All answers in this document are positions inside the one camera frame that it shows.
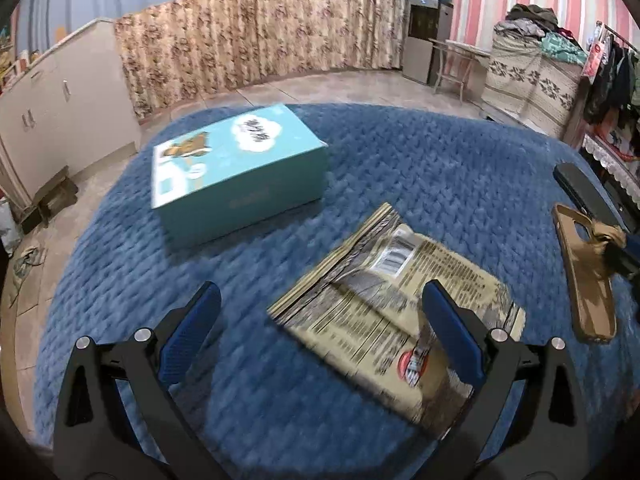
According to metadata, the grey cloth on floor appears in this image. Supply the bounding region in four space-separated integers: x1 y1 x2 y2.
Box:
10 245 49 279

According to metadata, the small round side table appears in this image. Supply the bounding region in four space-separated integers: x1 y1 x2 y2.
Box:
429 39 491 104

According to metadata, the black phone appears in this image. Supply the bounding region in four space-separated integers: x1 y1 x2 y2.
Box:
553 162 631 231

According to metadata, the pile of folded clothes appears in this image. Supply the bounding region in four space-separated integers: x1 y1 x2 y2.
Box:
492 4 589 66

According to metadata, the pink hanging bag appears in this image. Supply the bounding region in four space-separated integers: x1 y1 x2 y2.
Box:
580 35 609 79

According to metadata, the tan phone case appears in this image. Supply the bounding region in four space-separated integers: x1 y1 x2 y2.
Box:
551 203 617 344

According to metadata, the small wooden stool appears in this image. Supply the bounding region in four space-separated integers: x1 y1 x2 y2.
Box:
20 165 80 234

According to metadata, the low stand with lace cloth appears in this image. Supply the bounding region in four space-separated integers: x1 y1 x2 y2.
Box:
580 132 640 191

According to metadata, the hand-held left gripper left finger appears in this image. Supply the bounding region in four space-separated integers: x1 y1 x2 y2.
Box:
52 281 223 480

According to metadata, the grey water dispenser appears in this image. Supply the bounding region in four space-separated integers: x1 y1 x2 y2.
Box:
402 0 455 86

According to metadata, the row of hanging clothes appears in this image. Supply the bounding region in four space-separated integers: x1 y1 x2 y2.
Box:
582 40 640 126

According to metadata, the beige printed food bag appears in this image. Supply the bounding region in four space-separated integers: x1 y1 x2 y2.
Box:
267 202 526 436

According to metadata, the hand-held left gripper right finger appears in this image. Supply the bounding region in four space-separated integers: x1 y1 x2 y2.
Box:
421 280 592 480

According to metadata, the teal printed cardboard box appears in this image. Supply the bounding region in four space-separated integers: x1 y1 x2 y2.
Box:
151 104 330 251

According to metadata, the blue and floral curtain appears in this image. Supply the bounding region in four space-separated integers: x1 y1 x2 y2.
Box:
15 0 416 116

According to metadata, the blue knitted blanket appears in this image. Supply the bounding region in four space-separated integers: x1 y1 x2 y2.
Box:
32 102 640 480

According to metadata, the patterned cloth covered cabinet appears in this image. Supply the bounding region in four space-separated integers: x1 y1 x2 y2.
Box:
480 30 591 136

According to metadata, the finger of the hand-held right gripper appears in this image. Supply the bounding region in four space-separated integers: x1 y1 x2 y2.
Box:
602 239 640 279

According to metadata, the white cabinet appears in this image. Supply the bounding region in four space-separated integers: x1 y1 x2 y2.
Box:
0 17 144 206

